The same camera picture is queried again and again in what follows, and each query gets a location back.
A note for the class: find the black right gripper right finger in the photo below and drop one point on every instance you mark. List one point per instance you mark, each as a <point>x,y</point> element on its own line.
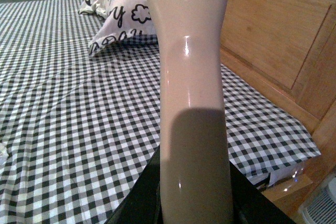
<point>250,205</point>

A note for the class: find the beige hand brush black bristles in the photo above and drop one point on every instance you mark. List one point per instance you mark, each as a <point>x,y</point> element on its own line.
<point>194,165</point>

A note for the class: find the wooden bed headboard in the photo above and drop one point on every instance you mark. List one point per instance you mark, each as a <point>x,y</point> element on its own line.
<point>286,50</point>

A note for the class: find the white pillow black doodles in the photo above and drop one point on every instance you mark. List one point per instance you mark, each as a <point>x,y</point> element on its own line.
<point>127,21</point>

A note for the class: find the black white checkered bedsheet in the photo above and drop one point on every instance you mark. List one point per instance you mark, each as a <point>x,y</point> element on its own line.
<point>76,131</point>

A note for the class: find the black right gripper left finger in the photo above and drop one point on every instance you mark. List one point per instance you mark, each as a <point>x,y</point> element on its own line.
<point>143,203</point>

